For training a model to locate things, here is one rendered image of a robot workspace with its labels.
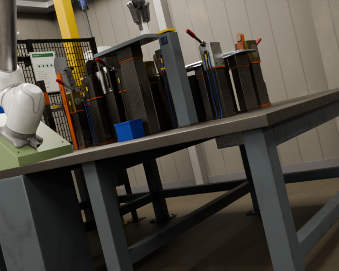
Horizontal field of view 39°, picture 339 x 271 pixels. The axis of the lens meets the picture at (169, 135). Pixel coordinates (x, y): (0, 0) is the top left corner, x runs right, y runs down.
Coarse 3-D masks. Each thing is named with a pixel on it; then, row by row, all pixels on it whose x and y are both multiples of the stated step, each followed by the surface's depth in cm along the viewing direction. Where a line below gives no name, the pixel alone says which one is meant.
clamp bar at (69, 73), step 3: (69, 66) 296; (66, 69) 294; (69, 69) 295; (72, 69) 298; (66, 72) 296; (69, 72) 295; (69, 75) 295; (72, 75) 296; (69, 78) 296; (72, 78) 296; (69, 81) 297; (72, 81) 296; (72, 84) 297; (75, 84) 297; (72, 87) 297; (75, 87) 296; (75, 90) 296
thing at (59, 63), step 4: (56, 60) 324; (60, 60) 327; (64, 60) 329; (56, 64) 324; (60, 64) 326; (64, 64) 329; (56, 68) 323; (60, 68) 326; (56, 72) 323; (60, 72) 325; (64, 72) 328; (56, 76) 322; (64, 76) 327; (64, 80) 327; (68, 84) 329; (60, 92) 322; (68, 92) 328
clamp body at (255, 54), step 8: (248, 40) 250; (248, 48) 249; (256, 48) 255; (248, 56) 250; (256, 56) 254; (256, 64) 254; (256, 72) 253; (256, 80) 251; (256, 88) 251; (264, 88) 256; (256, 96) 251; (264, 96) 254; (264, 104) 252
